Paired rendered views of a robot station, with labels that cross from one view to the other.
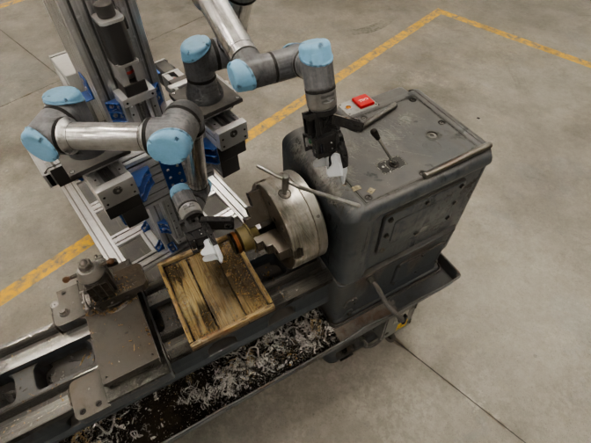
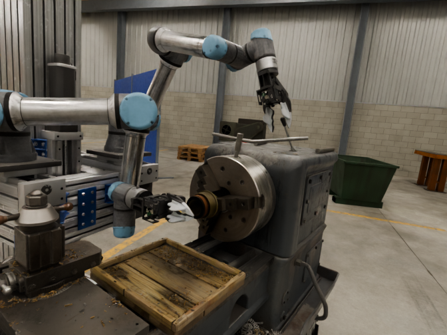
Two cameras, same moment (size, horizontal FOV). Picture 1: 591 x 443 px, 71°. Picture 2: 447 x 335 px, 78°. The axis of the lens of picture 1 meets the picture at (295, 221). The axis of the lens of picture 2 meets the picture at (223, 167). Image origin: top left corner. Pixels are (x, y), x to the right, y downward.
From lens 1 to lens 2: 0.95 m
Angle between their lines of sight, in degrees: 47
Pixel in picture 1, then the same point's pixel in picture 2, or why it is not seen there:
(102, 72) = not seen: hidden behind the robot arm
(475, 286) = (329, 320)
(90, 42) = (37, 83)
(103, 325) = (36, 312)
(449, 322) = not seen: outside the picture
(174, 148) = (147, 108)
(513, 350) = not seen: outside the picture
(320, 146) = (274, 92)
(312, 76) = (265, 44)
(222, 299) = (185, 282)
